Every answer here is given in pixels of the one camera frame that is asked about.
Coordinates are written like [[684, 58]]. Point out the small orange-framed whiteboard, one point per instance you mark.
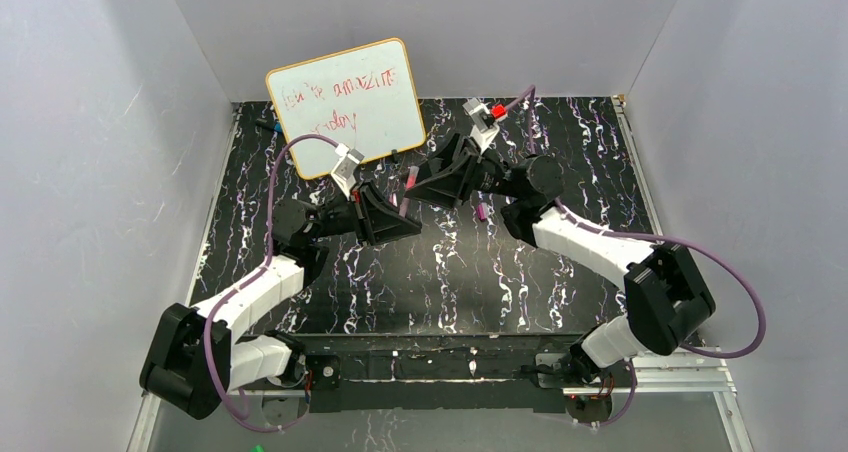
[[364, 98]]

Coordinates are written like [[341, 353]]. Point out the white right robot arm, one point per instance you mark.
[[666, 297]]

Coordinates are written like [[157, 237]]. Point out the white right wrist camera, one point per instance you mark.
[[486, 121]]

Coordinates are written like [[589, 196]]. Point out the pink highlighter pen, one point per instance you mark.
[[403, 207]]

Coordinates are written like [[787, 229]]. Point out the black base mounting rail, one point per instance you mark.
[[456, 372]]

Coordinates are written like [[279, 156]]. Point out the magenta pen cap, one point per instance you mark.
[[482, 212]]

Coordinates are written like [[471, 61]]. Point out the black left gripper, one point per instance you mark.
[[361, 214]]

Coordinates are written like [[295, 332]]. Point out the blue-capped marker behind whiteboard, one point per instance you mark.
[[272, 126]]

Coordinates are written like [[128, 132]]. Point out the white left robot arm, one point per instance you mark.
[[199, 355]]

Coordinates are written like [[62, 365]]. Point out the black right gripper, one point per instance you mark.
[[464, 173]]

